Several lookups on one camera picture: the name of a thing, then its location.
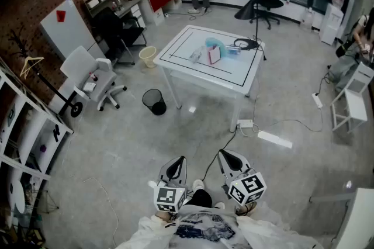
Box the thin wire tripod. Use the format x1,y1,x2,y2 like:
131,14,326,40
29,183,59,213

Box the wooden clothes hanger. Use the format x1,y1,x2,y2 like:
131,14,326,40
19,56,45,79

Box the person's left forearm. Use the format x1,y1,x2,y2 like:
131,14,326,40
115,210,179,249

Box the spare water jug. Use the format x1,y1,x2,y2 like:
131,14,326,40
300,7,315,29

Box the white wooden chair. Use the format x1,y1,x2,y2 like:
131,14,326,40
330,62,374,133

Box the clear plastic bottle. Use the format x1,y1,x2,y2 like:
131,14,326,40
188,46,207,64

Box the teal plastic bag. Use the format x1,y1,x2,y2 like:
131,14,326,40
204,36,227,57

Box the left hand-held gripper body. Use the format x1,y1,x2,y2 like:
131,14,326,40
147,179,188,213

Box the white work table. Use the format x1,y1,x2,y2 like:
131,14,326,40
153,25,266,98

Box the white shelf rack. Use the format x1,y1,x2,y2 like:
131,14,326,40
0,60,74,231

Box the grey desk with hutch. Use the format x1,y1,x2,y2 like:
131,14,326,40
82,0,147,29

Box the person's white printed shirt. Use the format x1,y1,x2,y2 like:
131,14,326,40
168,203,255,249

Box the white round board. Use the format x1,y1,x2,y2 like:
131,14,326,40
7,180,26,213

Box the white refrigerator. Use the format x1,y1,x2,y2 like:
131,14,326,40
39,0,106,110

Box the cream plastic basket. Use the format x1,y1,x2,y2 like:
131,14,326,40
138,46,158,69

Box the person's black trousers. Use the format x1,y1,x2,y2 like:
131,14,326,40
183,188,213,209

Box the clear bottle with blue label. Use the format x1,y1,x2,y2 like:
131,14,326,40
225,43,243,56

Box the black floor lamp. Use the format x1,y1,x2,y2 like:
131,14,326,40
233,0,267,51

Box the black visitor chair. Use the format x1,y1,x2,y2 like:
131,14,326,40
90,6,147,66

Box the white grey office chair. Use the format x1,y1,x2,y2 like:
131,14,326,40
60,45,128,112

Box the black coat rack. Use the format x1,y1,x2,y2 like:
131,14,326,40
8,28,84,119

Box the white water dispenser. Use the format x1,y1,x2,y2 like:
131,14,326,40
318,0,347,46

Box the white side table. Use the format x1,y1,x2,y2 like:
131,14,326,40
333,187,374,249

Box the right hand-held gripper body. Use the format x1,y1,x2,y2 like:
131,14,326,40
221,167,268,206

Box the black mesh waste bin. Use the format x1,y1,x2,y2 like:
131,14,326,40
141,88,168,116

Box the person's right forearm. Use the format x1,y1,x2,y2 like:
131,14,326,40
235,200,325,249

